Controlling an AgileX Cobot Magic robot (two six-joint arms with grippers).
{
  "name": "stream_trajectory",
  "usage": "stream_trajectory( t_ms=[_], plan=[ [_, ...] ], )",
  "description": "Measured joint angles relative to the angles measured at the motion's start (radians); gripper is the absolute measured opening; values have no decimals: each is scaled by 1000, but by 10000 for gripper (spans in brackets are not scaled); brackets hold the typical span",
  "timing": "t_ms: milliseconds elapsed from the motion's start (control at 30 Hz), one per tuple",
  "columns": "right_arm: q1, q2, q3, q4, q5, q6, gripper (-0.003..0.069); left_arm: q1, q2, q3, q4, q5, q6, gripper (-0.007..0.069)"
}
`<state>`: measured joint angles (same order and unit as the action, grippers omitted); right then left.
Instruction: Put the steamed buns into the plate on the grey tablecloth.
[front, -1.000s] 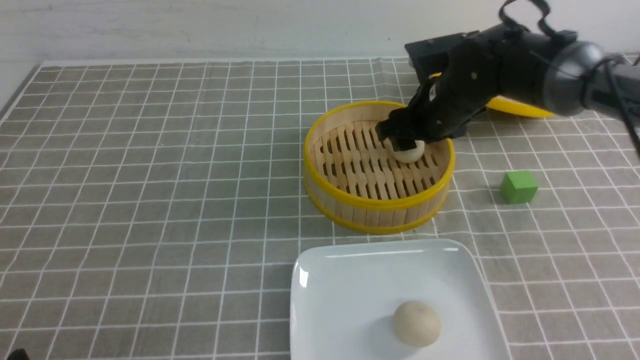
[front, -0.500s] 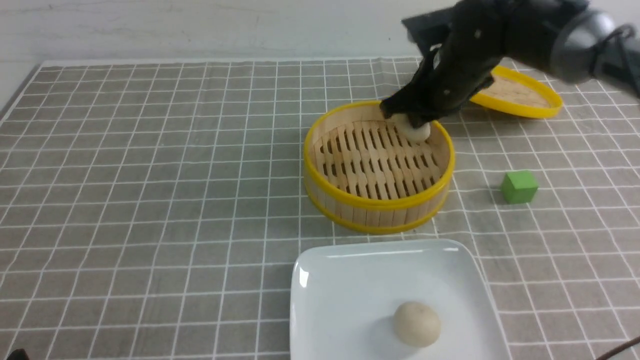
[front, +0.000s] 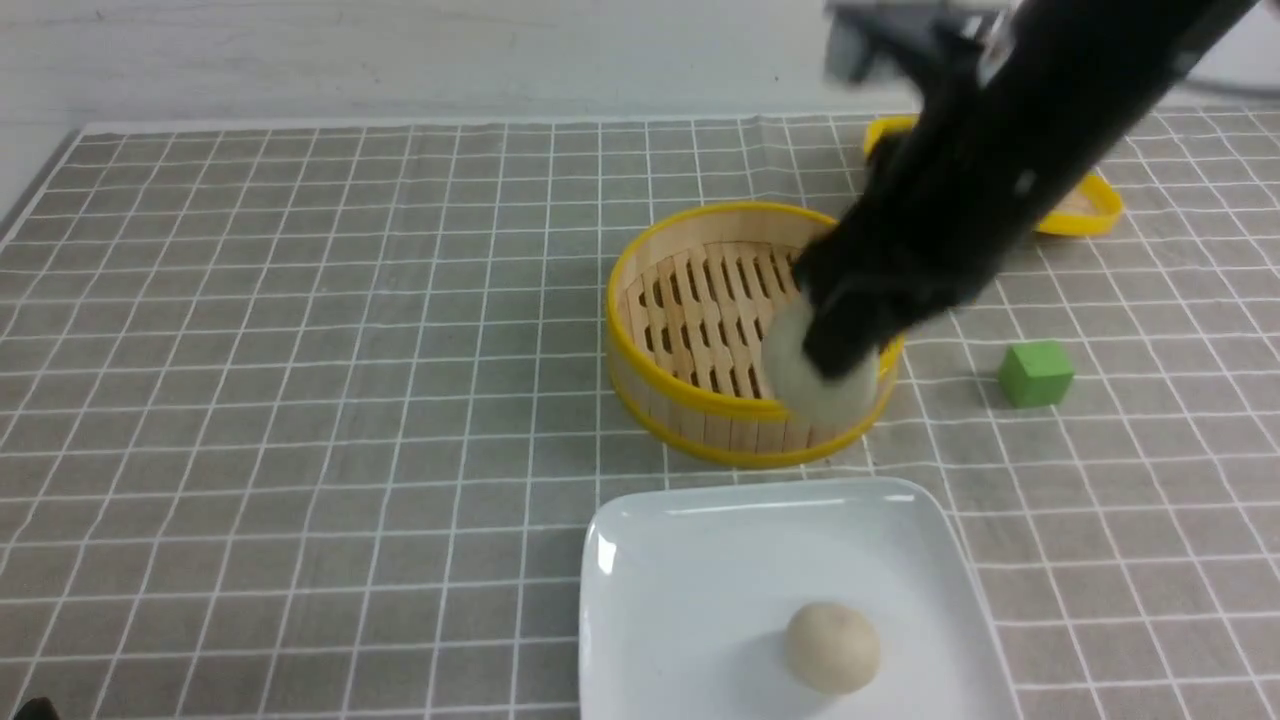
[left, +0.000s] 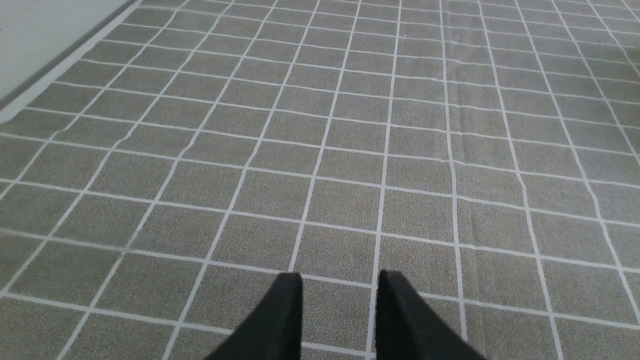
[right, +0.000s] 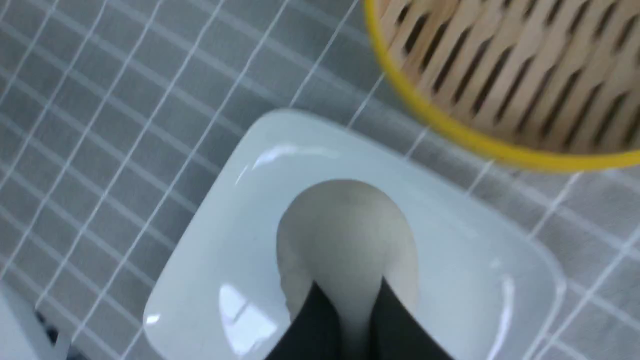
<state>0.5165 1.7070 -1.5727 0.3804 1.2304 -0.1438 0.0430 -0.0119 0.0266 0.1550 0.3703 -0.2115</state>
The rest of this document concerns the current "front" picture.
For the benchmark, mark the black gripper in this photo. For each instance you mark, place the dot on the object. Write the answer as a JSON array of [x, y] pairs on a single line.
[[870, 278]]

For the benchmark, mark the cream steamed bun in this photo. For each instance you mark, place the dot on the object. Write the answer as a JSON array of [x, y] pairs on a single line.
[[831, 648], [834, 404]]

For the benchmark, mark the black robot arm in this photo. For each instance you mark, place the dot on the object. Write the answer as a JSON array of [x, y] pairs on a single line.
[[1017, 108]]

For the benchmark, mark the white square plate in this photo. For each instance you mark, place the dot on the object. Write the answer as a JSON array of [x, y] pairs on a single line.
[[686, 596]]

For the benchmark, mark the bamboo steamer basket yellow rim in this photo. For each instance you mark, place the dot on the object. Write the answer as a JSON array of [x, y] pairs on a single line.
[[686, 310]]

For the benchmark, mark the green cube block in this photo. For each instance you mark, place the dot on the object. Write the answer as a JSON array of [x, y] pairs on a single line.
[[1035, 374]]

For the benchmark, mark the bamboo steamer lid yellow rim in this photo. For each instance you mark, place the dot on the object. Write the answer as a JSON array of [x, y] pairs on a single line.
[[1093, 208]]

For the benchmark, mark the grey checkered tablecloth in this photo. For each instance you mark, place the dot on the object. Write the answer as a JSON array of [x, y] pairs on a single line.
[[310, 422]]

